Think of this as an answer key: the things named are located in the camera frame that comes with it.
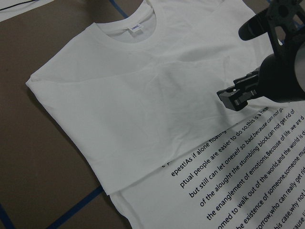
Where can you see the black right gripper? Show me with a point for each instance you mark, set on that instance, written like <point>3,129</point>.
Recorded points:
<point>281,81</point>

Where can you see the white long-sleeve printed shirt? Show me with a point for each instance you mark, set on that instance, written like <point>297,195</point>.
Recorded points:
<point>138,99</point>

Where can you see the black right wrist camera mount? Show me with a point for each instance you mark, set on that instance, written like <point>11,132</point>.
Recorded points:
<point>278,21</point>

